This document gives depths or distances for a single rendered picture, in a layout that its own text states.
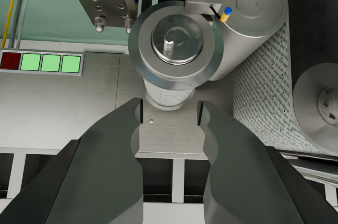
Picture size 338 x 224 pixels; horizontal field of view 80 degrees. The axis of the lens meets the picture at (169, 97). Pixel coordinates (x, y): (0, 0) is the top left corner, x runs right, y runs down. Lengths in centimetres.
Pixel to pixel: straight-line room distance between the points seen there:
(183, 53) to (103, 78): 41
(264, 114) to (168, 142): 30
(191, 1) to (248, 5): 11
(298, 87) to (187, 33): 19
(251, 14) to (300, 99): 15
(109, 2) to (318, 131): 57
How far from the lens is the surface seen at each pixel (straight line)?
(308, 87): 38
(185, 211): 66
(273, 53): 42
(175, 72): 29
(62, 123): 68
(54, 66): 72
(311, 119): 37
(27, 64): 76
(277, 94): 39
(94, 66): 68
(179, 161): 63
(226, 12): 29
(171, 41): 27
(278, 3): 41
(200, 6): 32
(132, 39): 33
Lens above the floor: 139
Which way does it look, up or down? 11 degrees down
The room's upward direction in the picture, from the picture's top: 178 degrees counter-clockwise
